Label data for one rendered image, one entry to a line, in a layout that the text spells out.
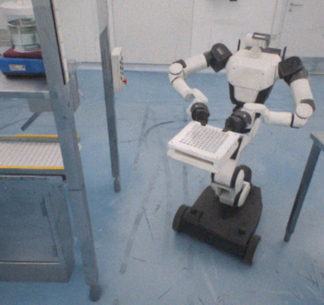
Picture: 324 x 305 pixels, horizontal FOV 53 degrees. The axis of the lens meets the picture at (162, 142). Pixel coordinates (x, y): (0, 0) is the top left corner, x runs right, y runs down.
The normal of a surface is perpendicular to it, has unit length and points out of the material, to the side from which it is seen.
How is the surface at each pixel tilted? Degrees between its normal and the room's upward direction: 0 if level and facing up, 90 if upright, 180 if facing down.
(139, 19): 90
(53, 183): 90
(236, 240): 45
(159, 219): 0
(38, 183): 90
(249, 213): 0
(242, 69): 90
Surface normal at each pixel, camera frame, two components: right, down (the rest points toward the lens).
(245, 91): -0.51, 0.47
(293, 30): -0.04, 0.55
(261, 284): 0.01, -0.84
